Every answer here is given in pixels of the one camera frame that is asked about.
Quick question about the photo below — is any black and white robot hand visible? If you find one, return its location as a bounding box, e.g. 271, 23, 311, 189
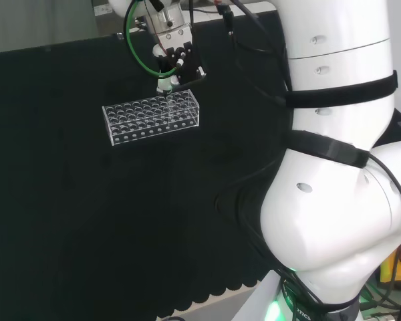
152, 25, 209, 95

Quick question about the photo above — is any long black trailing cable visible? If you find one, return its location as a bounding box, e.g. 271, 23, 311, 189
215, 156, 325, 307

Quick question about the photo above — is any green cable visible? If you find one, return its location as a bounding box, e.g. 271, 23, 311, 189
124, 0, 185, 80

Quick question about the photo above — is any clear plastic test tube rack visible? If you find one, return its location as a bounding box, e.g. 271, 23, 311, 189
102, 89, 201, 148

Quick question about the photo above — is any black bench cloth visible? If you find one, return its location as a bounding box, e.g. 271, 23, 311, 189
0, 9, 297, 321

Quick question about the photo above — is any black arm cable with plug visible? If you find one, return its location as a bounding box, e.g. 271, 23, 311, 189
215, 0, 291, 105

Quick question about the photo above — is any yellow stop button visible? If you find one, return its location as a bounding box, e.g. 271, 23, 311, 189
378, 236, 401, 286

